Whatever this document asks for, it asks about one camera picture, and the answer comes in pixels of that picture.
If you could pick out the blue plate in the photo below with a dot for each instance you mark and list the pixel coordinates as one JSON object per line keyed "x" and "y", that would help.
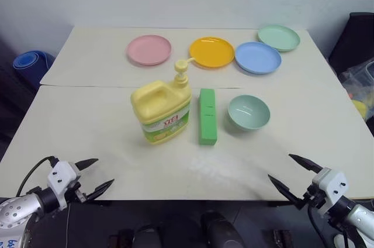
{"x": 257, "y": 57}

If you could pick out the green sponge block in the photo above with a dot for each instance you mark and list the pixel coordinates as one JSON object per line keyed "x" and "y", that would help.
{"x": 207, "y": 116}

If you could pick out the pale green plate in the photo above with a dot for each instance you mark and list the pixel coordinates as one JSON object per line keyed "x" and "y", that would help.
{"x": 279, "y": 37}

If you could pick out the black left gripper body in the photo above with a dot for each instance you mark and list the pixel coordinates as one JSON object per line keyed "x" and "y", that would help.
{"x": 79, "y": 191}

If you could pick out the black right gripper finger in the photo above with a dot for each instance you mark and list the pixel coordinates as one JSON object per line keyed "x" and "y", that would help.
{"x": 306, "y": 163}
{"x": 283, "y": 188}

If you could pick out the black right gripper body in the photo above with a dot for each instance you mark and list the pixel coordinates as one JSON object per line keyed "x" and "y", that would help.
{"x": 311, "y": 198}

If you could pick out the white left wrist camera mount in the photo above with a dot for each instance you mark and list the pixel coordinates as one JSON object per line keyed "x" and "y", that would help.
{"x": 62, "y": 176}

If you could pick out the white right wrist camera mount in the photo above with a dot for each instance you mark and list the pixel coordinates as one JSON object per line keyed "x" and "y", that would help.
{"x": 330, "y": 185}

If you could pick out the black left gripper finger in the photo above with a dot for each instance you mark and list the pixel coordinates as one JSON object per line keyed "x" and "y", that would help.
{"x": 87, "y": 163}
{"x": 100, "y": 189}

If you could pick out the blue rolled foam mat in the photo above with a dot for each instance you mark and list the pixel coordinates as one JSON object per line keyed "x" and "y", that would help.
{"x": 30, "y": 63}

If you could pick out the yellow detergent pump bottle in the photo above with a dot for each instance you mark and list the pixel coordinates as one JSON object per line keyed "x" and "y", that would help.
{"x": 159, "y": 110}

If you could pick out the clear plastic bag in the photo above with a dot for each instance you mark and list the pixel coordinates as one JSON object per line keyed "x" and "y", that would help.
{"x": 360, "y": 84}

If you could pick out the pink plate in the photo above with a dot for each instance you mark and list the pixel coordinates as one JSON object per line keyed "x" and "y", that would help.
{"x": 149, "y": 49}

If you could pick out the pale green bowl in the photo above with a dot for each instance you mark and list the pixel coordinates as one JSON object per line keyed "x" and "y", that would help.
{"x": 249, "y": 113}

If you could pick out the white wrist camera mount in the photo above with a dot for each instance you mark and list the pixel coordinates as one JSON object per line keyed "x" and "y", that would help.
{"x": 62, "y": 176}
{"x": 330, "y": 185}

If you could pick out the yellow plate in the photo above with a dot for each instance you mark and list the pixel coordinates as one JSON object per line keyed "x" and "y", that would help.
{"x": 211, "y": 51}

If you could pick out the black chair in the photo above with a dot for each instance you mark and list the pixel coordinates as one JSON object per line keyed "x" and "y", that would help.
{"x": 355, "y": 37}

